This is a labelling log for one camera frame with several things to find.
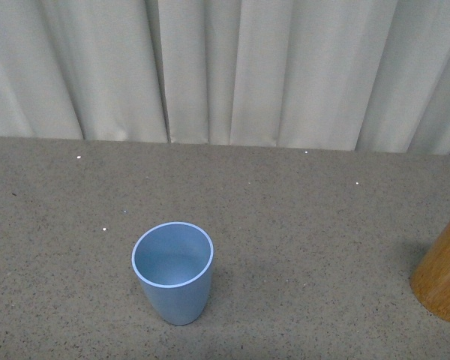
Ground white pleated curtain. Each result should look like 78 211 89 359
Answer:
0 1 450 155

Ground light blue plastic cup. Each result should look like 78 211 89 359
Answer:
131 222 215 326

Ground round bamboo chopstick holder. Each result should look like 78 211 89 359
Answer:
409 221 450 322

